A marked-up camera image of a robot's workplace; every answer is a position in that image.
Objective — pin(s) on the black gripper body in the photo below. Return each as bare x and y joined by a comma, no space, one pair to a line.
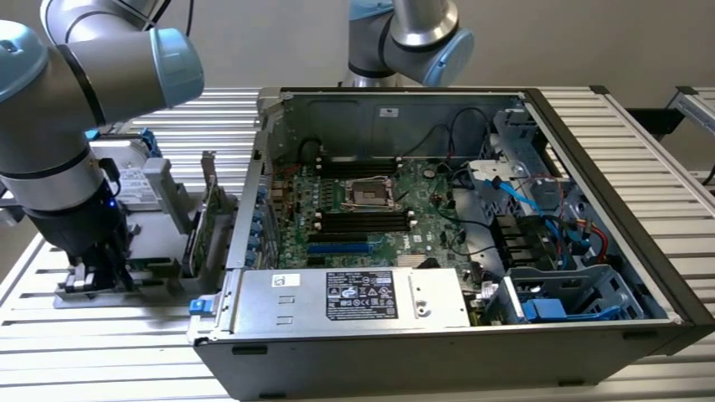
78,228

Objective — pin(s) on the blue expansion slot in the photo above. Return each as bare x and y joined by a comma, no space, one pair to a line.
338,248

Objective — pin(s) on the green graphics card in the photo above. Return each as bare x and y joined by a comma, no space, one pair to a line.
210,209

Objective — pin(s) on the blue case latch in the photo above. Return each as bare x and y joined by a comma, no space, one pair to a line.
202,305

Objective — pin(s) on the green motherboard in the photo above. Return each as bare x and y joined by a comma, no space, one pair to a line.
436,234

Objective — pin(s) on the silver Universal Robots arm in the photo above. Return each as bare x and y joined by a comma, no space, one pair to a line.
50,125

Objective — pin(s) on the grey disk bay blue rail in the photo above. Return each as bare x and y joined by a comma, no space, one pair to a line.
581,289

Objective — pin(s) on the silver chipset heat sink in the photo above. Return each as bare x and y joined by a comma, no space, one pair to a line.
418,261

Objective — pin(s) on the silver drive cage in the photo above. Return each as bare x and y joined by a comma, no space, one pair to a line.
517,138

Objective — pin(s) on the black open PC case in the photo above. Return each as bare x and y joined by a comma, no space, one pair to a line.
425,360

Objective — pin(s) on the grey parts rack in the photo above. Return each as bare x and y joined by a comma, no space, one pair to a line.
162,234

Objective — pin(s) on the silver power supply unit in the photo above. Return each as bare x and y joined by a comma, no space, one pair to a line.
313,299

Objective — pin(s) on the black table joining bracket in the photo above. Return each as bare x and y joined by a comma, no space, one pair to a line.
652,120

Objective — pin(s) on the black RAM slot bank long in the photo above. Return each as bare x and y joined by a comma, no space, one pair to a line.
366,221

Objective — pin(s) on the neighbouring metal slat table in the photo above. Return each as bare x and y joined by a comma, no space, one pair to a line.
696,109

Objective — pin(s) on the black expansion slot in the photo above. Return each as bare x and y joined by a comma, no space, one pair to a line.
338,238

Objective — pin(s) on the silver CPU socket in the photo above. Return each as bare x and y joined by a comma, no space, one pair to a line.
369,192

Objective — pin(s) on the silver hard disk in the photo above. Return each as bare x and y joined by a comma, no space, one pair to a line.
134,176

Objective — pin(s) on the black RAM slot bank short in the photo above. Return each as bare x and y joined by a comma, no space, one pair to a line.
361,166

